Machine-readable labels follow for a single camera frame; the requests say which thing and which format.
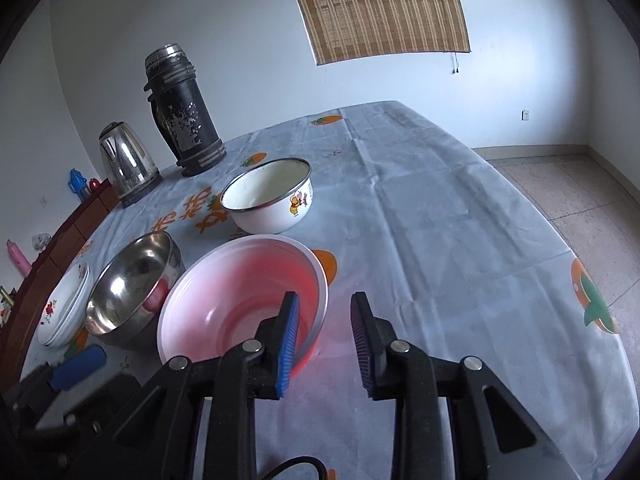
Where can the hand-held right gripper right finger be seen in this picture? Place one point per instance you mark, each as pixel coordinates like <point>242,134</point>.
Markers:
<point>361,345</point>

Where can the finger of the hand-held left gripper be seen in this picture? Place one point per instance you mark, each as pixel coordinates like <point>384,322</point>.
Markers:
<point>77,367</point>

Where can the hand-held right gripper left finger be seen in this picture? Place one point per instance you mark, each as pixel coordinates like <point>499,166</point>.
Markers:
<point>287,345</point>

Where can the white plate with red flowers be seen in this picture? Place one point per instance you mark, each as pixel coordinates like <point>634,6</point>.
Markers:
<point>60,300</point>

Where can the red plastic bowl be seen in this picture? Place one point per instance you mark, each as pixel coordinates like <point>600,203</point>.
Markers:
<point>225,300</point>

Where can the stainless steel bowl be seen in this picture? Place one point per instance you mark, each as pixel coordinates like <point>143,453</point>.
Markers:
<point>125,285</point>

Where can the white enamel bowl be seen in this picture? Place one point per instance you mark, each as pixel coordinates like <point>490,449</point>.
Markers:
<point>280,210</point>

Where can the small colourful packet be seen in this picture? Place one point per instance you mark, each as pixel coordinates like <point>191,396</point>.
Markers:
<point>5,305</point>

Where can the brown wooden cabinet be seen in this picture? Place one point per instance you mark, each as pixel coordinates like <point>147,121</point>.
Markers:
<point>55,255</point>

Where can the pink bottle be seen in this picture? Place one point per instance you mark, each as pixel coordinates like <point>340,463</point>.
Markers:
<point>19,259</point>

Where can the clear crumpled plastic item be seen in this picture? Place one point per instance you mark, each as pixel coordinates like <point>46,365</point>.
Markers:
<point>41,241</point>

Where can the printed light blue tablecloth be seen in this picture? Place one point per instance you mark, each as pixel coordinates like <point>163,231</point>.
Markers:
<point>450,235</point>

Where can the blue thermos bottle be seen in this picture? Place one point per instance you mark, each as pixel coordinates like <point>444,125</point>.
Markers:
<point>79,187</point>

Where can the small red container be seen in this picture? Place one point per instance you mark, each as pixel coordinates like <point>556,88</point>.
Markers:
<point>94,186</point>

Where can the stainless steel electric kettle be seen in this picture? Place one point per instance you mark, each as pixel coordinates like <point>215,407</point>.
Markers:
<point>127,160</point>

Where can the worn black thermos flask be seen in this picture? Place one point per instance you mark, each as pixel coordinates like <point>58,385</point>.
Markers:
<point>185,110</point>

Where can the bamboo window blind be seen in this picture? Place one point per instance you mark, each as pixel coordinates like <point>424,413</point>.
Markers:
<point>380,5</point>

